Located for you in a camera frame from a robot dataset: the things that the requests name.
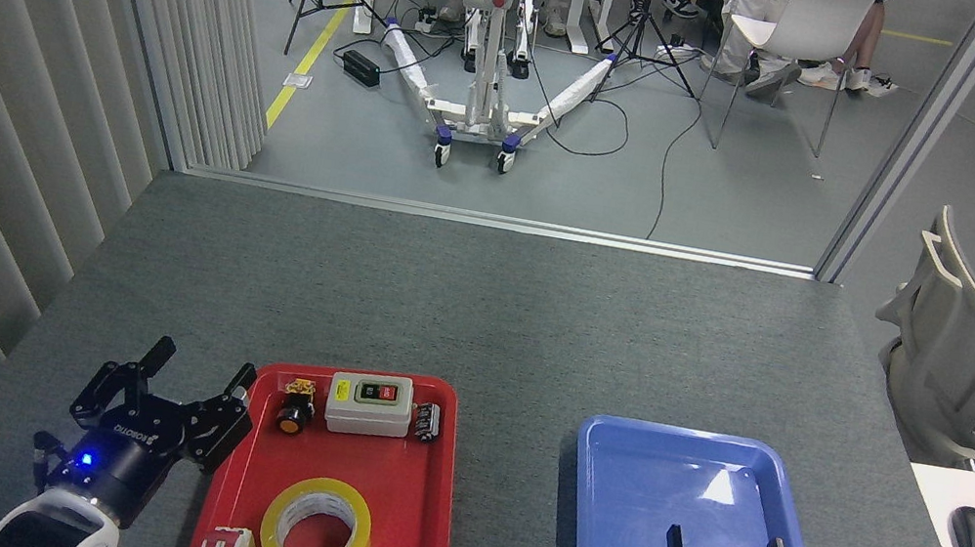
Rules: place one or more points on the black power adapter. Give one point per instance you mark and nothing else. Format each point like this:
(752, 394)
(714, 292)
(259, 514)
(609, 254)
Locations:
(361, 68)

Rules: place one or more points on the red plastic tray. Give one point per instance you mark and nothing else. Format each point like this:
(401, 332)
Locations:
(407, 518)

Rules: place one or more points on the white plastic chair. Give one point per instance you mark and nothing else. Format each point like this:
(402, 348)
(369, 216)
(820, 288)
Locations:
(822, 18)

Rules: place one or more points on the silver rail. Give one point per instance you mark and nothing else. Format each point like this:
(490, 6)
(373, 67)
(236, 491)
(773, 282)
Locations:
(496, 220)

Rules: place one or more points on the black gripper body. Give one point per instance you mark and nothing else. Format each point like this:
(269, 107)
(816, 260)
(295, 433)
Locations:
(125, 456)

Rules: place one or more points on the white power strip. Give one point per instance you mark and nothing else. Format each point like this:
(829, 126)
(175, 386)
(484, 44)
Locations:
(427, 19)

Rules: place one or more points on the white switch box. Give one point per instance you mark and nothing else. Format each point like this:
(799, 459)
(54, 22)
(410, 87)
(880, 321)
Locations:
(364, 416)

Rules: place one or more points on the person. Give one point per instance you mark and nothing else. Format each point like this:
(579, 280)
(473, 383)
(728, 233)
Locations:
(868, 40)
(751, 1)

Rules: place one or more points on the beige office chair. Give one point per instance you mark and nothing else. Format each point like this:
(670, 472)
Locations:
(953, 361)

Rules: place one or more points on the orange black push button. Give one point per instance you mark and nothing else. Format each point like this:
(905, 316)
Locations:
(292, 419)

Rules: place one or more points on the small black electrical component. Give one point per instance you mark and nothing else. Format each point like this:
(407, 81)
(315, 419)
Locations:
(426, 423)

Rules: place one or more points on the white stand on wheels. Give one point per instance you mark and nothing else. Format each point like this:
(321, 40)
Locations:
(490, 36)

